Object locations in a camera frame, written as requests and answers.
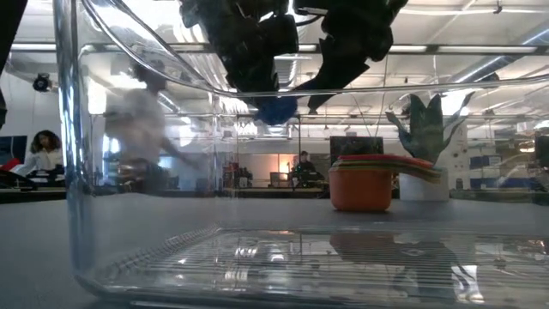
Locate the blue measuring cup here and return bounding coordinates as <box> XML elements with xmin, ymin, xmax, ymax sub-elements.
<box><xmin>251</xmin><ymin>94</ymin><xmax>299</xmax><ymax>127</ymax></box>

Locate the clear plastic basket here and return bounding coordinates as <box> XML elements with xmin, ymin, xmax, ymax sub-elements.
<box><xmin>52</xmin><ymin>0</ymin><xmax>549</xmax><ymax>309</ymax></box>

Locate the green striped succulent plant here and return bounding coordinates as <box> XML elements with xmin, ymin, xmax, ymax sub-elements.
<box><xmin>384</xmin><ymin>91</ymin><xmax>478</xmax><ymax>167</ymax></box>

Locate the person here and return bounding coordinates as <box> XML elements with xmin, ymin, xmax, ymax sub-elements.
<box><xmin>290</xmin><ymin>149</ymin><xmax>326</xmax><ymax>184</ymax></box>
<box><xmin>15</xmin><ymin>129</ymin><xmax>66</xmax><ymax>178</ymax></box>
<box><xmin>104</xmin><ymin>58</ymin><xmax>205</xmax><ymax>195</ymax></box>

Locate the black round wall device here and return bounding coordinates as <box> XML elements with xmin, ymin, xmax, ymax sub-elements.
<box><xmin>32</xmin><ymin>72</ymin><xmax>53</xmax><ymax>93</ymax></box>

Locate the blue white background cabinet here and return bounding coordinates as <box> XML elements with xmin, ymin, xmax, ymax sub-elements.
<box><xmin>468</xmin><ymin>153</ymin><xmax>540</xmax><ymax>191</ymax></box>

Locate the white round plant pot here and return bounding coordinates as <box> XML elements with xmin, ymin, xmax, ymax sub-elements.
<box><xmin>397</xmin><ymin>166</ymin><xmax>451</xmax><ymax>203</ymax></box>

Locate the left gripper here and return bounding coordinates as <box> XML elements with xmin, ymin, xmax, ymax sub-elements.
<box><xmin>178</xmin><ymin>0</ymin><xmax>300</xmax><ymax>108</ymax></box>

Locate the long ceiling light bar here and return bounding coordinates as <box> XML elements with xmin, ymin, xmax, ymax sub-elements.
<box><xmin>8</xmin><ymin>41</ymin><xmax>549</xmax><ymax>56</ymax></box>

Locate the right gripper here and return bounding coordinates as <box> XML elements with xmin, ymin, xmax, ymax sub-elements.
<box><xmin>293</xmin><ymin>0</ymin><xmax>409</xmax><ymax>115</ymax></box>

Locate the black background monitor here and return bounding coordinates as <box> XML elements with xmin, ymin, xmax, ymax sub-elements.
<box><xmin>329</xmin><ymin>136</ymin><xmax>385</xmax><ymax>157</ymax></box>

